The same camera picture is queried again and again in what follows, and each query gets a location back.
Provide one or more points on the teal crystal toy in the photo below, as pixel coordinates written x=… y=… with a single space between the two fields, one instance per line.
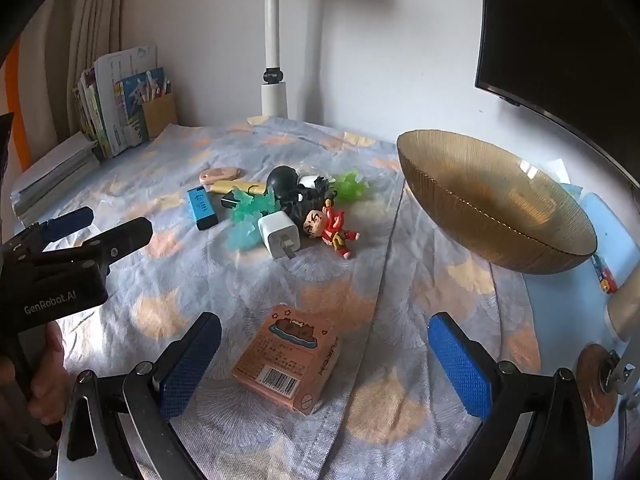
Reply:
x=245 y=225

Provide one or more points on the red cartoon figurine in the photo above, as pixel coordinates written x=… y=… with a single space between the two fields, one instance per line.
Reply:
x=332 y=230

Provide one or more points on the amber ribbed glass bowl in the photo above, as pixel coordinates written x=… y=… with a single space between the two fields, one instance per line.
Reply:
x=500 y=195

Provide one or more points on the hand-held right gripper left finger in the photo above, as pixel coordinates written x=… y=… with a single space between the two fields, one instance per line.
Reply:
x=187 y=370

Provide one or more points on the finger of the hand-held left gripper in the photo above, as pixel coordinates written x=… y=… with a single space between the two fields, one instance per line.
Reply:
x=67 y=222
x=127 y=237

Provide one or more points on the black white toy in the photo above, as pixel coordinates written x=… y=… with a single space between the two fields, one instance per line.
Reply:
x=310 y=195

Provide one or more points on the person's left hand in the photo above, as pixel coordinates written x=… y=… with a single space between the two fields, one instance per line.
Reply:
x=47 y=360

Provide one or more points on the round cork coaster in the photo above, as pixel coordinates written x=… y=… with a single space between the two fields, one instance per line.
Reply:
x=590 y=385

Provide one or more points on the small black adapter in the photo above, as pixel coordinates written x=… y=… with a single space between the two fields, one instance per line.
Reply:
x=230 y=199

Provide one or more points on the teal paper piece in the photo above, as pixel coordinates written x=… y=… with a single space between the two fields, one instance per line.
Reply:
x=572 y=191

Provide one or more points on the green crystal toy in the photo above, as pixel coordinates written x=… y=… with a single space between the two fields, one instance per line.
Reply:
x=352 y=187

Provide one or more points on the printed blue tablecloth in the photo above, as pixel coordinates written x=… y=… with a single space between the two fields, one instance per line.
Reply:
x=150 y=280

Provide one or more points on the black flat screen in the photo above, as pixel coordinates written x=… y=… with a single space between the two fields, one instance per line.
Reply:
x=560 y=35

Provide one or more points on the colourful upright books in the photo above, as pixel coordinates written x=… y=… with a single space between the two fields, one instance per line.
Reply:
x=90 y=105

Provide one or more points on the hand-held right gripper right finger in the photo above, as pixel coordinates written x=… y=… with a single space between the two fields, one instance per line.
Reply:
x=462 y=370

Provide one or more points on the cardboard pen holder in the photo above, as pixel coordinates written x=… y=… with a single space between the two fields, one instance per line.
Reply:
x=160 y=115

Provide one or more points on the blue rectangular case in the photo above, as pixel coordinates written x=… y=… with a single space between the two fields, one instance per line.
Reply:
x=202 y=207

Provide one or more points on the orange packet with clear top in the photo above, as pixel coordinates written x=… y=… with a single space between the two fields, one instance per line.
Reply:
x=285 y=355

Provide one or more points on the beige curtain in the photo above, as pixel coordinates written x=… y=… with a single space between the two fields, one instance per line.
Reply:
x=80 y=20

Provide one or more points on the white plug charger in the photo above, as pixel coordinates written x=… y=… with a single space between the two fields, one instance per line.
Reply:
x=277 y=232

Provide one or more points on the light blue mat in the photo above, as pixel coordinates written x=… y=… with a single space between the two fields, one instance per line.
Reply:
x=610 y=230

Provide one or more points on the black round toy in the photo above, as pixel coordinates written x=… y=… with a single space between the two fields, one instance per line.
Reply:
x=282 y=182

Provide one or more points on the beige jar white lid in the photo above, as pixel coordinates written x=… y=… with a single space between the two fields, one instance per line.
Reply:
x=625 y=310

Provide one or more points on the yellow plastic tool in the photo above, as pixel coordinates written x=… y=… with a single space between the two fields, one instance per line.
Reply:
x=225 y=187

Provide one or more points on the white paper sheet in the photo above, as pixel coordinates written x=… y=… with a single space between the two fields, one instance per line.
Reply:
x=557 y=170

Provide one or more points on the flat stack of books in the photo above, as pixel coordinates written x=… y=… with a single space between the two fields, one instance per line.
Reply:
x=55 y=170

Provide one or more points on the metal clip stand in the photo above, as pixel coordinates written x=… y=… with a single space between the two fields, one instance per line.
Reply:
x=622 y=372

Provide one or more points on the stack of books and papers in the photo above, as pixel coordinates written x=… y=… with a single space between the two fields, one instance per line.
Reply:
x=125 y=65

